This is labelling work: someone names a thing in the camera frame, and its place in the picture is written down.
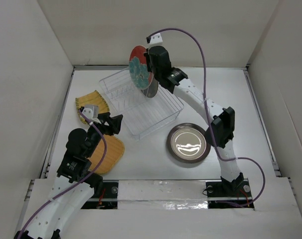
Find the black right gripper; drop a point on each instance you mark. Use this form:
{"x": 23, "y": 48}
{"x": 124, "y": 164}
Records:
{"x": 148, "y": 58}

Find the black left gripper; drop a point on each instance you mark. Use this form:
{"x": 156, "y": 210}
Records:
{"x": 113, "y": 123}

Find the teal and red floral plate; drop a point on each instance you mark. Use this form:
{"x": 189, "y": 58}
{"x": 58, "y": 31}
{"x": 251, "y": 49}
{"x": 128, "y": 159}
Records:
{"x": 138, "y": 70}

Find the grey reindeer plate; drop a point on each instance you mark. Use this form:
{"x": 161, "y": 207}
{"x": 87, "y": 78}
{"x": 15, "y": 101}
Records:
{"x": 152, "y": 89}

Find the brown-rimmed cream plate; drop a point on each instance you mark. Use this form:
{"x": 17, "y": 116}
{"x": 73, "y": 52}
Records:
{"x": 186, "y": 143}

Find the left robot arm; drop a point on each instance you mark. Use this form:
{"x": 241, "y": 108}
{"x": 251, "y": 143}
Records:
{"x": 74, "y": 183}

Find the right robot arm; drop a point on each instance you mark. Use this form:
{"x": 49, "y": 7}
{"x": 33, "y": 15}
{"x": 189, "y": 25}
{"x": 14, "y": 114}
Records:
{"x": 220, "y": 120}

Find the orange bamboo tray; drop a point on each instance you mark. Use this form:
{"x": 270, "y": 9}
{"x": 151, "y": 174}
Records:
{"x": 115, "y": 150}

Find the green-rimmed bamboo tray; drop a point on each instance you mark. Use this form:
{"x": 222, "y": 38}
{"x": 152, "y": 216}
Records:
{"x": 93, "y": 98}

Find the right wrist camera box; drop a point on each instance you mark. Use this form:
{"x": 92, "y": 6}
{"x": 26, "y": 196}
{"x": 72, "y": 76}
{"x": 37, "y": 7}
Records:
{"x": 154, "y": 40}

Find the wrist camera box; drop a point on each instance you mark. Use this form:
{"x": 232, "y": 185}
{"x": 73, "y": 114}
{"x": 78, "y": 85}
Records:
{"x": 154, "y": 40}
{"x": 90, "y": 111}

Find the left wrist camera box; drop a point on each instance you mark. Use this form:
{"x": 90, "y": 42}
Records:
{"x": 90, "y": 111}

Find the white wire dish rack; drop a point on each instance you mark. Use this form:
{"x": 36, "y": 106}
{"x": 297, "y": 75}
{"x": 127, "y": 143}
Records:
{"x": 141, "y": 115}

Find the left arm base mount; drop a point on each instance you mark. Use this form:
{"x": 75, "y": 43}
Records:
{"x": 106, "y": 199}

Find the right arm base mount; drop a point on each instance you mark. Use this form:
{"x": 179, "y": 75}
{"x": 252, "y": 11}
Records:
{"x": 219, "y": 198}

